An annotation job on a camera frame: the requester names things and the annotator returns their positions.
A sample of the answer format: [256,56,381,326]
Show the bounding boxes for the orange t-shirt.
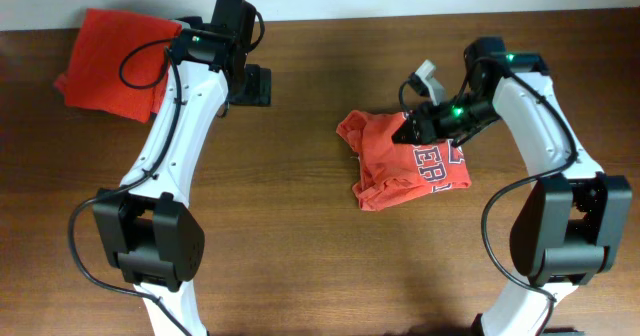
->
[336,110,471,211]

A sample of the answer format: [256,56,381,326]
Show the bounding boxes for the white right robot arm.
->
[392,37,632,335]

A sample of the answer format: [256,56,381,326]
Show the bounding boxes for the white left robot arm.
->
[90,0,271,335]

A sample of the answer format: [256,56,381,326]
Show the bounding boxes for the folded orange shirt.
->
[54,8,182,123]

